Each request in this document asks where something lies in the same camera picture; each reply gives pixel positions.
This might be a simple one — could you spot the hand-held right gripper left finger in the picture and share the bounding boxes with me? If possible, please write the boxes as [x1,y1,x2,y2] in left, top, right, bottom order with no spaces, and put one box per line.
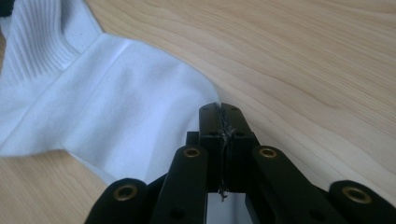
[186,103,228,193]

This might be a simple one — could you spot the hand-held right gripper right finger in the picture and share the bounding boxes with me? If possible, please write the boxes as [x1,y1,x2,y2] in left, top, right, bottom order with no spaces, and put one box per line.
[220,103,260,193]

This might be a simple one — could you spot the white sock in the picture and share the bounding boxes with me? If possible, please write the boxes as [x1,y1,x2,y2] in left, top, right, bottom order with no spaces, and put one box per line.
[0,32,254,224]
[0,0,105,94]

